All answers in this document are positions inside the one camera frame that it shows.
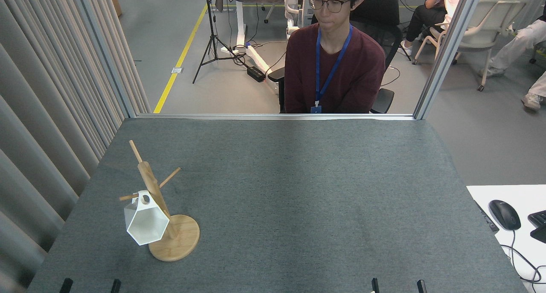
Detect white hexagonal cup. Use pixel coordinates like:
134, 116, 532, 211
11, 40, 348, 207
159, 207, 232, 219
124, 190, 170, 246

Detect wooden cup rack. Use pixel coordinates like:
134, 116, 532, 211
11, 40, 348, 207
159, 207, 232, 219
119, 140, 200, 262

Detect black flat bar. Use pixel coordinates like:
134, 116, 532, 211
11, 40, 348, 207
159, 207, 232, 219
476, 201, 500, 233

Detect black computer mouse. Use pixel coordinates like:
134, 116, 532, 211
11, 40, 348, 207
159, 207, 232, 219
488, 200, 522, 231

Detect black keyboard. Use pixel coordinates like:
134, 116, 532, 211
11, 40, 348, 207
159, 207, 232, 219
528, 210, 546, 244

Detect white side table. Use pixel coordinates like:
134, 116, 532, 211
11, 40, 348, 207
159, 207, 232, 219
466, 184, 546, 293

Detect grey pleated curtain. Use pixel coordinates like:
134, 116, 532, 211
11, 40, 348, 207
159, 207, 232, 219
0, 0, 152, 293

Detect person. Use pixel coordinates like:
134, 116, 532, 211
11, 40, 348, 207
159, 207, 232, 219
478, 16, 546, 111
398, 0, 470, 57
284, 0, 386, 114

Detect white armchair on wheels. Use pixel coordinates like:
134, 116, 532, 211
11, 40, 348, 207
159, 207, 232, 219
412, 0, 530, 92

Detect black tripod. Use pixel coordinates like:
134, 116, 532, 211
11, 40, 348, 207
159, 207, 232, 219
192, 0, 248, 84

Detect black office chair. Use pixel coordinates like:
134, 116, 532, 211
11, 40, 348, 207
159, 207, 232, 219
268, 0, 404, 114

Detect white machine stand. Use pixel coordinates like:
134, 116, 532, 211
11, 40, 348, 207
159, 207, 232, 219
285, 0, 316, 42

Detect black-framed glasses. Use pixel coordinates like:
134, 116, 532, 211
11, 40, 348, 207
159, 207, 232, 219
307, 0, 351, 13

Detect white-legged desk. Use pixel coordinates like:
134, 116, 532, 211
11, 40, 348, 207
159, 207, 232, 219
215, 0, 285, 76

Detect black mouse cable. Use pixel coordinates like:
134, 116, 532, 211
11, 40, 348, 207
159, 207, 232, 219
500, 230, 546, 285

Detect silver frame rail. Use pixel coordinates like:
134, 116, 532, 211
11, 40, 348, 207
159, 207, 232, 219
136, 113, 416, 121

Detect blue lanyard with badge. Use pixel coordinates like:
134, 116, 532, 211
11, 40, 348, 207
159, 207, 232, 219
311, 24, 354, 114

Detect silver frame post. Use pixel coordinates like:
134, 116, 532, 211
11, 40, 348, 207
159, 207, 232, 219
413, 0, 487, 121
70, 0, 138, 119

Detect black floor cable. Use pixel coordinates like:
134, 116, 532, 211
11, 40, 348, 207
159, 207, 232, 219
232, 39, 295, 78

